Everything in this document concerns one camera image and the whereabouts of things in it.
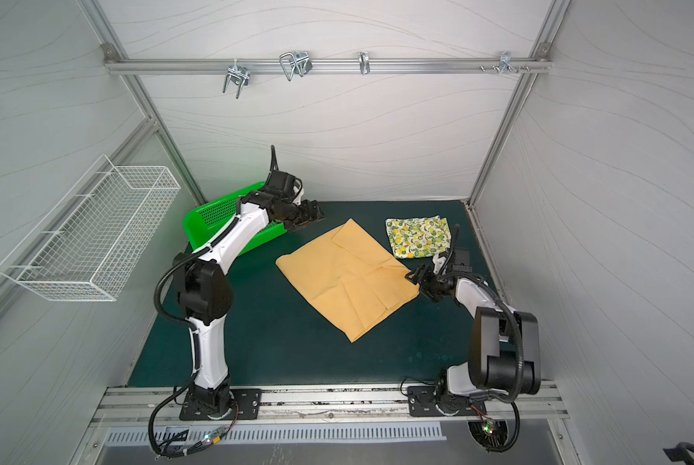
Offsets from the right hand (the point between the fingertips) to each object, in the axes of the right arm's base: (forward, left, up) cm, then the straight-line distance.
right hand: (418, 275), depth 91 cm
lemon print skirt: (+20, -2, -5) cm, 20 cm away
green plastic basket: (+20, +80, -1) cm, 83 cm away
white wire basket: (-12, +84, +27) cm, 89 cm away
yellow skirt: (+1, +21, -5) cm, 21 cm away
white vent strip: (-46, +67, 0) cm, 81 cm away
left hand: (+13, +32, +13) cm, 37 cm away
